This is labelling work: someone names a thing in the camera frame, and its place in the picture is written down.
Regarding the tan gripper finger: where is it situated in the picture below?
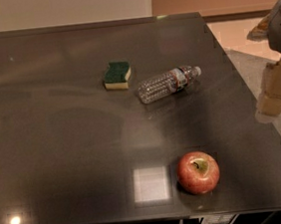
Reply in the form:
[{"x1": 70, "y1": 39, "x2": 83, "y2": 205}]
[{"x1": 255, "y1": 60, "x2": 281, "y2": 123}]

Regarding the clear plastic water bottle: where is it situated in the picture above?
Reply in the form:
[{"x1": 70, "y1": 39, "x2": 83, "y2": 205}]
[{"x1": 138, "y1": 66, "x2": 201, "y2": 105}]

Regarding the red apple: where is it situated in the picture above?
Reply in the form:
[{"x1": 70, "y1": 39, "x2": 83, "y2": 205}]
[{"x1": 176, "y1": 151, "x2": 220, "y2": 195}]

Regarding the green and yellow sponge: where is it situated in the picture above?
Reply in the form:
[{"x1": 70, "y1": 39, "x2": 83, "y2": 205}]
[{"x1": 103, "y1": 61, "x2": 132, "y2": 90}]

